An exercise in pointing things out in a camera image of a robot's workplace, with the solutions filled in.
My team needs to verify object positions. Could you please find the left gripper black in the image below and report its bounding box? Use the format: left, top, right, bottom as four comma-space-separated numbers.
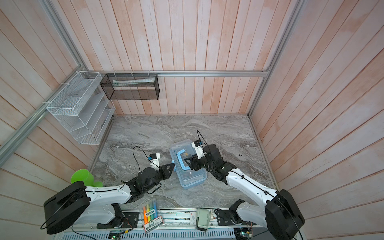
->
143, 162, 176, 193

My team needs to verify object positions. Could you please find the blue plastic tool box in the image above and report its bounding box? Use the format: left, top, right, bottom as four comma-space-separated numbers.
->
169, 138, 208, 190

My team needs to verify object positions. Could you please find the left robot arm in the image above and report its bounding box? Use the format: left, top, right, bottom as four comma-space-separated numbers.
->
41, 163, 175, 235

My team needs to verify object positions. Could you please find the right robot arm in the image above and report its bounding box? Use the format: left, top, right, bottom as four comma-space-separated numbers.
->
185, 141, 305, 240

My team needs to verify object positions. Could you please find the highlighter marker pack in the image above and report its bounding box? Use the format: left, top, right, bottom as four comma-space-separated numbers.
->
143, 199, 164, 234

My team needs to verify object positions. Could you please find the white green electronic box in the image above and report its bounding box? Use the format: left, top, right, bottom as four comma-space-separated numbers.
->
196, 209, 210, 232

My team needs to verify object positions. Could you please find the green plastic cup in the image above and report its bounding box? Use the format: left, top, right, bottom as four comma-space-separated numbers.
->
71, 169, 103, 188

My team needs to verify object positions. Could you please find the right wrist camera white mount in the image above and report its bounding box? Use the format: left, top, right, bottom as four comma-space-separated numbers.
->
192, 140, 206, 159

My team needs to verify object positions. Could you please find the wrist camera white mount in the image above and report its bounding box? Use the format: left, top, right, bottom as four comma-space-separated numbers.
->
148, 153, 161, 171
192, 140, 206, 159

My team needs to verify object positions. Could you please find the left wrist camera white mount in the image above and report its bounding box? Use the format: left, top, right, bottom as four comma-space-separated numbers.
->
148, 153, 161, 171

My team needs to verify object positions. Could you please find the aluminium front rail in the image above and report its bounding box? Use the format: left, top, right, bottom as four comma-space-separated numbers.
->
51, 206, 301, 233

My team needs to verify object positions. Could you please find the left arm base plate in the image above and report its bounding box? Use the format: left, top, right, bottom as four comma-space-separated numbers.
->
97, 212, 140, 229

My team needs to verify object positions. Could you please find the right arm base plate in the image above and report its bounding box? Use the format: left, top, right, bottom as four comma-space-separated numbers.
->
214, 209, 254, 226

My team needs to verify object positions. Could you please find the black wire mesh basket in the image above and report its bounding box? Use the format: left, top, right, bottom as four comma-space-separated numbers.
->
101, 73, 160, 101

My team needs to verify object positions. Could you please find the white wire mesh shelf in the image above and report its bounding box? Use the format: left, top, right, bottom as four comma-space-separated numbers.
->
47, 72, 116, 145

